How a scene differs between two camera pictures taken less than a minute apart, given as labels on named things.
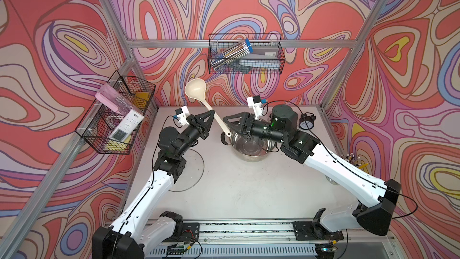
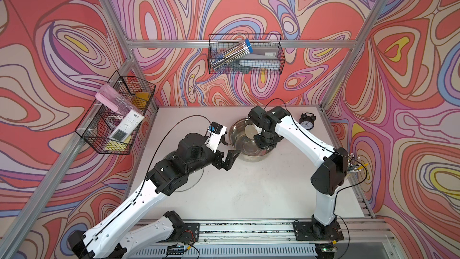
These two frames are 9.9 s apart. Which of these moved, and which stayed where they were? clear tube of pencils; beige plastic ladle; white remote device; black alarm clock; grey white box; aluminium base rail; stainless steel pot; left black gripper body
Moved: beige plastic ladle; left black gripper body
Stayed: black alarm clock; aluminium base rail; white remote device; clear tube of pencils; grey white box; stainless steel pot
